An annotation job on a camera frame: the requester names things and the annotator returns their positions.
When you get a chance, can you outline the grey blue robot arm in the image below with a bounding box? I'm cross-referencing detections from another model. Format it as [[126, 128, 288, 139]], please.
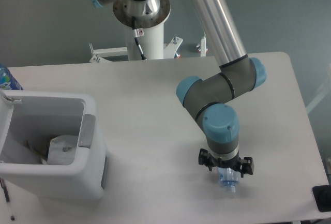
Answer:
[[91, 0, 266, 175]]

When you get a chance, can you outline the crushed clear plastic bottle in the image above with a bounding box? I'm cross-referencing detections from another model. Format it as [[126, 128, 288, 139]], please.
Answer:
[[218, 168, 240, 193]]

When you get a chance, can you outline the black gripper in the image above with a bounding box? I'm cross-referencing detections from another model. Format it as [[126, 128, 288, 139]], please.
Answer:
[[198, 148, 254, 178]]

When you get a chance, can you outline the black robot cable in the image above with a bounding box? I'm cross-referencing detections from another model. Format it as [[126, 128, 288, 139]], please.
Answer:
[[130, 15, 148, 61]]

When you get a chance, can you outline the black pen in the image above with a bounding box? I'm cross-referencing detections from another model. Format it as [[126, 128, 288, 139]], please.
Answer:
[[1, 178, 16, 221]]

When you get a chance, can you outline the white plastic trash can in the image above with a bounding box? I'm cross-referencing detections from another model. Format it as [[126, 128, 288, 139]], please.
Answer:
[[1, 90, 109, 200]]

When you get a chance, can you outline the black device at edge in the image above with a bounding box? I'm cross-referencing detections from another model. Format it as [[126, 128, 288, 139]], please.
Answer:
[[312, 185, 330, 213]]

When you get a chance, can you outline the blue labelled drink bottle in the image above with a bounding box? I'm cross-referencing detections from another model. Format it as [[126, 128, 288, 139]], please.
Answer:
[[1, 64, 24, 90]]

